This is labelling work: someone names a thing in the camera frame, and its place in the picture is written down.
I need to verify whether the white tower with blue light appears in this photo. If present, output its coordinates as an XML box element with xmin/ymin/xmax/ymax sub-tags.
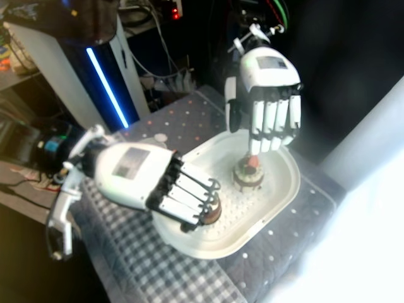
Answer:
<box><xmin>4</xmin><ymin>12</ymin><xmax>152</xmax><ymax>133</ymax></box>

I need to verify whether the red cable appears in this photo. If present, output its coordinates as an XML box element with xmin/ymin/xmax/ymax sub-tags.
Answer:
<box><xmin>266</xmin><ymin>0</ymin><xmax>285</xmax><ymax>27</ymax></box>

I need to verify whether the black device with blue label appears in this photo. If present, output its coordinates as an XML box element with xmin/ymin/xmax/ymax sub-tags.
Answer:
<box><xmin>37</xmin><ymin>124</ymin><xmax>75</xmax><ymax>165</ymax></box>

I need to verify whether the grey checked dotted quilt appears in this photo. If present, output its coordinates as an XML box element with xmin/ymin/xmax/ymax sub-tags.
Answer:
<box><xmin>69</xmin><ymin>84</ymin><xmax>350</xmax><ymax>303</ymax></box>

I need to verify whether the green cable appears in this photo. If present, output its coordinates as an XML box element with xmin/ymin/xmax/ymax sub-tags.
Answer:
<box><xmin>273</xmin><ymin>0</ymin><xmax>290</xmax><ymax>28</ymax></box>

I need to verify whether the white power strip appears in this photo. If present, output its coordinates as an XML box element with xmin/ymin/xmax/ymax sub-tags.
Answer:
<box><xmin>138</xmin><ymin>71</ymin><xmax>197</xmax><ymax>93</ymax></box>

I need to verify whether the grey side desk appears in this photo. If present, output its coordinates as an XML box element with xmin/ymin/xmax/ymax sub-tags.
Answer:
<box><xmin>0</xmin><ymin>159</ymin><xmax>69</xmax><ymax>225</ymax></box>

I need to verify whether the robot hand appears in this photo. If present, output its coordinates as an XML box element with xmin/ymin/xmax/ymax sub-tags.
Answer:
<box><xmin>224</xmin><ymin>46</ymin><xmax>304</xmax><ymax>156</ymax></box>
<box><xmin>93</xmin><ymin>141</ymin><xmax>222</xmax><ymax>234</ymax></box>

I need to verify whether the large white panel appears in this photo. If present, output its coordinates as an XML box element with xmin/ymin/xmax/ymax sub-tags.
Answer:
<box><xmin>261</xmin><ymin>74</ymin><xmax>404</xmax><ymax>303</ymax></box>

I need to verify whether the device with red light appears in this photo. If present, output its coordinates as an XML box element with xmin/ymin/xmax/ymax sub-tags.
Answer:
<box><xmin>161</xmin><ymin>0</ymin><xmax>184</xmax><ymax>21</ymax></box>

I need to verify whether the white oval tray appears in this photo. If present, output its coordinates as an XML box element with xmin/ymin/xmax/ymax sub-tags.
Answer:
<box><xmin>151</xmin><ymin>129</ymin><xmax>301</xmax><ymax>261</ymax></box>

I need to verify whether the white cable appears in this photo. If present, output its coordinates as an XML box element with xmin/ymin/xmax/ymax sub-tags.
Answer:
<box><xmin>128</xmin><ymin>30</ymin><xmax>179</xmax><ymax>81</ymax></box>

